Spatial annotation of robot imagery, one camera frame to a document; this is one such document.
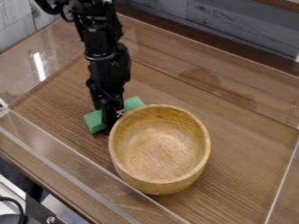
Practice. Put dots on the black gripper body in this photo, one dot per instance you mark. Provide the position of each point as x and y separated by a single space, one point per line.
108 67

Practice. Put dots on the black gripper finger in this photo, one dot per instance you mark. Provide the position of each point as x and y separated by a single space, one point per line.
112 108
96 97

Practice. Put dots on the green rectangular block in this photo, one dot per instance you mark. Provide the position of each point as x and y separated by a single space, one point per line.
93 118

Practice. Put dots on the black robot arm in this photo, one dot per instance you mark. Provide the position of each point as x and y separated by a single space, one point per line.
100 31

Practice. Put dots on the brown wooden bowl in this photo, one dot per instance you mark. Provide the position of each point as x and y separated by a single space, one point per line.
159 146

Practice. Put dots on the clear acrylic tray walls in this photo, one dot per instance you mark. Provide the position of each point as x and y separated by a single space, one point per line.
240 90

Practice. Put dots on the black metal bracket with screw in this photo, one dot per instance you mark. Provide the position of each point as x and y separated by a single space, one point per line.
37 214

